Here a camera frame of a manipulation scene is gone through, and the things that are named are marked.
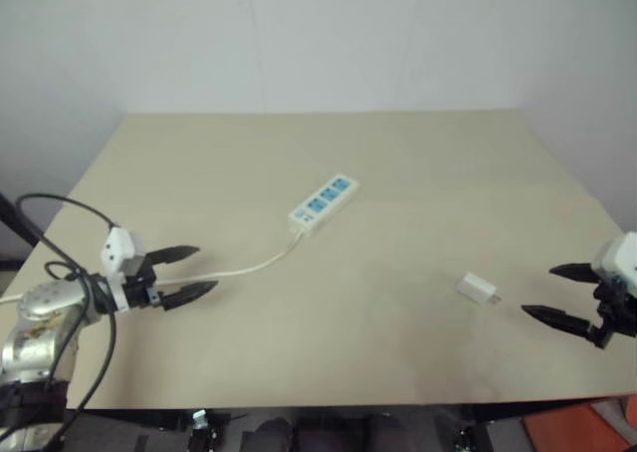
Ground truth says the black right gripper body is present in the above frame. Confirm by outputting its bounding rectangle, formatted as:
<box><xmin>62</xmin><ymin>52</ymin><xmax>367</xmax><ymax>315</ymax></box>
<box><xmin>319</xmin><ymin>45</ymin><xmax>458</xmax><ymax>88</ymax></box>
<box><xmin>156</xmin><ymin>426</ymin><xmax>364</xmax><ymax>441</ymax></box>
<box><xmin>584</xmin><ymin>275</ymin><xmax>637</xmax><ymax>352</ymax></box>

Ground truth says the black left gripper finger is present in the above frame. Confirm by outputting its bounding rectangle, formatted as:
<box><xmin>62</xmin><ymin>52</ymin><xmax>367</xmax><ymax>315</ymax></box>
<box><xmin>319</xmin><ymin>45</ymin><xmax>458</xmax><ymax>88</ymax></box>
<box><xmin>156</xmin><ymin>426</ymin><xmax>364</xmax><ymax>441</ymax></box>
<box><xmin>145</xmin><ymin>245</ymin><xmax>201</xmax><ymax>269</ymax></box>
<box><xmin>159</xmin><ymin>279</ymin><xmax>221</xmax><ymax>314</ymax></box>

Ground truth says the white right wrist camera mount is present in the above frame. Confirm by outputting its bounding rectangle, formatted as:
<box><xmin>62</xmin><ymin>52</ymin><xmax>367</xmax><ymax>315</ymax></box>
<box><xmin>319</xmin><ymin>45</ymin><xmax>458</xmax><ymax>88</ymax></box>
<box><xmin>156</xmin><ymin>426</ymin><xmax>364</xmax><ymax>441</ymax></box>
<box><xmin>593</xmin><ymin>231</ymin><xmax>637</xmax><ymax>292</ymax></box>

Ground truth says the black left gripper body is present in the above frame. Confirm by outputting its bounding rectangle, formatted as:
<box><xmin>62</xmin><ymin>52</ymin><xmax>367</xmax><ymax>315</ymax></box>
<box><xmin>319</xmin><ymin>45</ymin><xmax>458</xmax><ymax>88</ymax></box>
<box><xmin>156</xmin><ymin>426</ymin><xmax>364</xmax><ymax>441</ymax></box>
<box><xmin>122</xmin><ymin>253</ymin><xmax>166</xmax><ymax>315</ymax></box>

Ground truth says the orange object under table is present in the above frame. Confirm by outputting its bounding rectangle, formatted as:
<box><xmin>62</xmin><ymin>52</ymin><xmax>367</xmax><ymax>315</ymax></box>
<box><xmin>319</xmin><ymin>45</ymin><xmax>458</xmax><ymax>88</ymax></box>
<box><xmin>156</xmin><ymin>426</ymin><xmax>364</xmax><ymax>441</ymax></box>
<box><xmin>520</xmin><ymin>394</ymin><xmax>637</xmax><ymax>452</ymax></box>

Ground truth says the black slanted stand leg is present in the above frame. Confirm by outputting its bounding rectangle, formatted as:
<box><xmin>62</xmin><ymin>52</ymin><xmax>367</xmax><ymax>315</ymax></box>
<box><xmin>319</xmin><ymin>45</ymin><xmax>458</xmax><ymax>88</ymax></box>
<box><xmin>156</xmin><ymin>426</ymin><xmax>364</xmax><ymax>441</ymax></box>
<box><xmin>0</xmin><ymin>191</ymin><xmax>40</xmax><ymax>248</ymax></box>

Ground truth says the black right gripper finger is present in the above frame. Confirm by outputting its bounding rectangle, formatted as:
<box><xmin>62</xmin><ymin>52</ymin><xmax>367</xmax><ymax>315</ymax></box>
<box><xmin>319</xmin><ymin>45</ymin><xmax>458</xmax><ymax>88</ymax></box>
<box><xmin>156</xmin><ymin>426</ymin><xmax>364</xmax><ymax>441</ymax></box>
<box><xmin>548</xmin><ymin>262</ymin><xmax>600</xmax><ymax>286</ymax></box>
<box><xmin>520</xmin><ymin>303</ymin><xmax>594</xmax><ymax>339</ymax></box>

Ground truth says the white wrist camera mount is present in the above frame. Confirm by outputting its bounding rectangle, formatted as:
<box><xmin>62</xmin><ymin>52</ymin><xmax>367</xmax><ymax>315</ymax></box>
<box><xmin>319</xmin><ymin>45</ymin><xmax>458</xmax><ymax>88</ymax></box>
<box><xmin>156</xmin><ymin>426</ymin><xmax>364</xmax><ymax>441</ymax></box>
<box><xmin>99</xmin><ymin>226</ymin><xmax>148</xmax><ymax>315</ymax></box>
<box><xmin>593</xmin><ymin>231</ymin><xmax>637</xmax><ymax>292</ymax></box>

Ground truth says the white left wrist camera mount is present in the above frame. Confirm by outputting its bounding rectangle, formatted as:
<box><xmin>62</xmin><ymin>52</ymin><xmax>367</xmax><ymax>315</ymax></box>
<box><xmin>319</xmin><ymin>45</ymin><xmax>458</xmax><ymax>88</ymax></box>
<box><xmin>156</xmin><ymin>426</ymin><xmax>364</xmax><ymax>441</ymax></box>
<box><xmin>99</xmin><ymin>226</ymin><xmax>148</xmax><ymax>315</ymax></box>

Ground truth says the white blue power strip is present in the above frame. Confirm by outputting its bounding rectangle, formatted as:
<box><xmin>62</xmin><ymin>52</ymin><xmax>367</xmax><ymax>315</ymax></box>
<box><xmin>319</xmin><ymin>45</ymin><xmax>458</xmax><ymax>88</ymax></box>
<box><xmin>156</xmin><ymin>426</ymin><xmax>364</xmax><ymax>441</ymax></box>
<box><xmin>287</xmin><ymin>172</ymin><xmax>361</xmax><ymax>235</ymax></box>

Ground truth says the white plug adapter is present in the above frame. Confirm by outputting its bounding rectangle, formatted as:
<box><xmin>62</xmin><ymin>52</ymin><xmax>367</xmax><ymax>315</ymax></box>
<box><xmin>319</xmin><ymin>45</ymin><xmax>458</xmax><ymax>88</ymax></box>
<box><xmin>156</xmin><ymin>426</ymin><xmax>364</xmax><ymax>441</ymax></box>
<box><xmin>454</xmin><ymin>271</ymin><xmax>504</xmax><ymax>306</ymax></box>

